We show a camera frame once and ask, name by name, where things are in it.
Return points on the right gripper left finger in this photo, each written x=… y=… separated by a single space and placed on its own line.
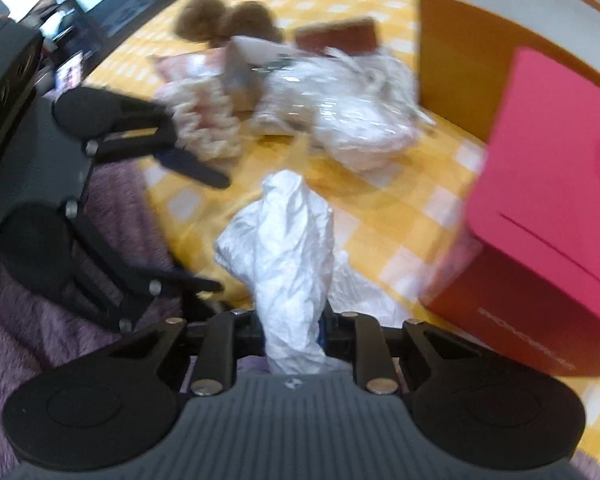
x=216 y=364

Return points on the yellow checkered tablecloth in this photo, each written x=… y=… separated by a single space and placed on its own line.
x=389 y=221

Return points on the pink snack packet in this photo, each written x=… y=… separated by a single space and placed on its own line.
x=191 y=70

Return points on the brown bear-shaped sponge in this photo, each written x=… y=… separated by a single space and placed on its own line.
x=354 y=36

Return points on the red box with pink balls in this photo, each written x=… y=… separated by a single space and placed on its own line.
x=523 y=271

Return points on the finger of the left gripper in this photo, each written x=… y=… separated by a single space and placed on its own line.
x=178 y=282
x=188 y=165

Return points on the orange cardboard box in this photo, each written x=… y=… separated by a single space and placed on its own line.
x=466 y=47

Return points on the purple fluffy rug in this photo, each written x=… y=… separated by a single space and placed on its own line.
x=37 y=335

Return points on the brown knotted plush toy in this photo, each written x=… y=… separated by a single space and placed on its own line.
x=215 y=22

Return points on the white plastic bundle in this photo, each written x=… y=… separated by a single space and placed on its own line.
x=361 y=110

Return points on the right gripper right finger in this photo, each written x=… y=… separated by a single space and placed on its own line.
x=358 y=339

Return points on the pink white crochet bag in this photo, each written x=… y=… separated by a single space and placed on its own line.
x=203 y=118

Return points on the white tissue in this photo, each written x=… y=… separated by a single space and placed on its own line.
x=282 y=247

